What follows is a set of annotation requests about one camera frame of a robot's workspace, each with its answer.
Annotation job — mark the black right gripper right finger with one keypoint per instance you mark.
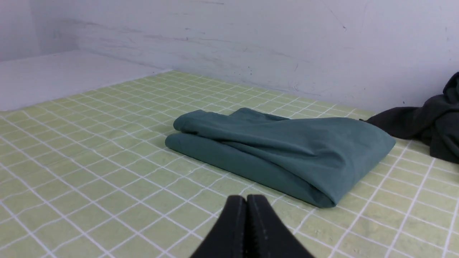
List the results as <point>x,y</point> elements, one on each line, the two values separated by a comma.
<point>266,234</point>

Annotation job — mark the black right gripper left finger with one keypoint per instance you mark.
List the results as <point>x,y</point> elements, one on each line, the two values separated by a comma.
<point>226,238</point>

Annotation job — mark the green long-sleeved shirt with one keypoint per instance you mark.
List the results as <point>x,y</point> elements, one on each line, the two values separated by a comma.
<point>317,161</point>

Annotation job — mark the dark brown crumpled garment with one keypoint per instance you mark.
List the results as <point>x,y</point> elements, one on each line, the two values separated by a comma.
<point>436,123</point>

